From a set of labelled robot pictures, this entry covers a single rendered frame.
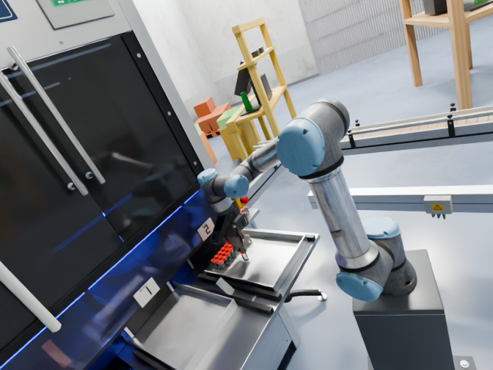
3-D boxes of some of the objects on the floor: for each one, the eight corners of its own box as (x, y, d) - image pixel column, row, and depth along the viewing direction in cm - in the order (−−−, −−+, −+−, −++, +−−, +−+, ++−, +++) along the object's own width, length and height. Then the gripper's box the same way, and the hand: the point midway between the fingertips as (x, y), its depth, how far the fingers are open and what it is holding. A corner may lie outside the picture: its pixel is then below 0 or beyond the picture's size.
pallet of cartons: (213, 125, 829) (200, 100, 800) (243, 114, 787) (232, 87, 758) (193, 144, 726) (178, 116, 697) (227, 133, 684) (213, 103, 655)
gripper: (240, 199, 113) (261, 242, 122) (221, 199, 120) (242, 240, 128) (227, 213, 108) (250, 258, 116) (207, 212, 114) (231, 255, 123)
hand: (240, 251), depth 120 cm, fingers closed, pressing on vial
